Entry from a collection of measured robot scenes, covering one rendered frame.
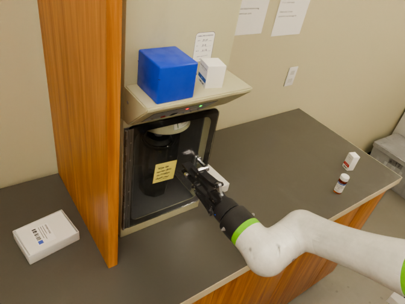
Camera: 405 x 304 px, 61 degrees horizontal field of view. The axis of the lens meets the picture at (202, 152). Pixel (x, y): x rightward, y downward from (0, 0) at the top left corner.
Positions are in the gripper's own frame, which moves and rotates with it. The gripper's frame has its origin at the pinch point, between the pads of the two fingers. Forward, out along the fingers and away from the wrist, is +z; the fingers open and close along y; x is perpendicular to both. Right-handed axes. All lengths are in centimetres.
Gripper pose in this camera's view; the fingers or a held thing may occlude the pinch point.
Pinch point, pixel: (191, 172)
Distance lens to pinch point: 109.3
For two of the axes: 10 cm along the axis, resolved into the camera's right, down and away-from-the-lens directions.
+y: 1.3, -7.8, -6.1
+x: -8.1, 2.7, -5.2
